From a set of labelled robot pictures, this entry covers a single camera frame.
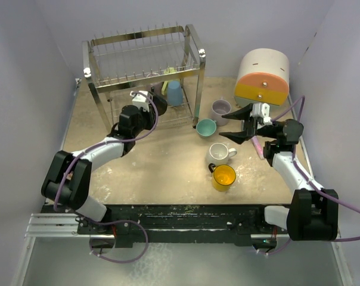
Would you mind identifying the light green mug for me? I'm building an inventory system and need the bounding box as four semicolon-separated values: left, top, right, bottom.
162;67;176;96

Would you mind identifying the blue cup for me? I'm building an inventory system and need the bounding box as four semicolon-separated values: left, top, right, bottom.
167;80;183;107

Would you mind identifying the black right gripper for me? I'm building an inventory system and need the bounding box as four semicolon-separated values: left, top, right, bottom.
220;104;279;145

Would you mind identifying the lilac mug black handle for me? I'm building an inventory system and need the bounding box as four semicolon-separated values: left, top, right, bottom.
146;72;163;94

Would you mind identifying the round cream drawer cabinet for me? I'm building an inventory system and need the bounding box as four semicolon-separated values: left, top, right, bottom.
234;48;290;107

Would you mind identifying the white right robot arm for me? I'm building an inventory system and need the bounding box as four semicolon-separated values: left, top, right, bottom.
221;103;339;241

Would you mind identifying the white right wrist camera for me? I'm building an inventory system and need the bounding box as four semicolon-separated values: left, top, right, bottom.
251;102;272;125

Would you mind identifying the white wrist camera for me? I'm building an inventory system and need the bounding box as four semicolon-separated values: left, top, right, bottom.
251;102;272;125
129;91;152;112

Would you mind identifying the white mug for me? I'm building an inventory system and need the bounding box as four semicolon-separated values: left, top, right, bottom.
206;143;237;166

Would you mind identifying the teal cup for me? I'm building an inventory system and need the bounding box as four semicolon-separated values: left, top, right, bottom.
195;119;217;138

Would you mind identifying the steel two-tier dish rack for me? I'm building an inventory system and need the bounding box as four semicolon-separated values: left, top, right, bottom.
82;24;206;130

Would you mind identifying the pink marker pen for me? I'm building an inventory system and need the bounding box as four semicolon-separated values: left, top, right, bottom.
251;136;265;160

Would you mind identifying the black mug cream inside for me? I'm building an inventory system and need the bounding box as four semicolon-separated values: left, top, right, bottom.
151;92;167;116

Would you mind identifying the aluminium frame rail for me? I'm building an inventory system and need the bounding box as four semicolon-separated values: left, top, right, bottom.
24;212;88;238

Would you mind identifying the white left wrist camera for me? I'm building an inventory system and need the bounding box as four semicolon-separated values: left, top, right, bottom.
129;91;152;112

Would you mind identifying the yellow mug black handle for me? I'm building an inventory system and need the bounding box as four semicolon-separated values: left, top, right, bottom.
208;163;236;192

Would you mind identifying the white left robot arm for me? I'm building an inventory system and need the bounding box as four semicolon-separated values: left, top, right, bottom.
41;104;160;234

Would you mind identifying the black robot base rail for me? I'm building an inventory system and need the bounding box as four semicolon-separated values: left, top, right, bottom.
41;204;290;248

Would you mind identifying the lilac mug near rack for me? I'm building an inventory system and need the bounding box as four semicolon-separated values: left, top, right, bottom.
209;99;232;126

